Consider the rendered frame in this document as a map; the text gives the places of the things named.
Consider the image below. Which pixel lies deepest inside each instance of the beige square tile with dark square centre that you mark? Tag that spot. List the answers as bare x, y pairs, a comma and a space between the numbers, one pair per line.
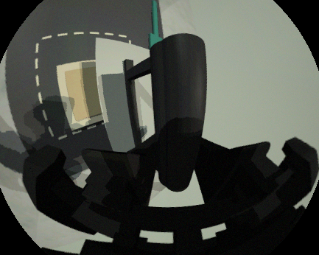
77, 83

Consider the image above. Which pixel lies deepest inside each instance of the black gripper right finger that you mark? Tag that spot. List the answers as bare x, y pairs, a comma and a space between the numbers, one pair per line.
216, 164

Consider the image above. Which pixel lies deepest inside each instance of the dark grey flat mat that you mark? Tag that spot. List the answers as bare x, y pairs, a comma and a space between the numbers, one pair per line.
131, 18

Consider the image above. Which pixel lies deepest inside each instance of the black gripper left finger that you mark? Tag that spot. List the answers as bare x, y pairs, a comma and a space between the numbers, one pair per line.
138, 164

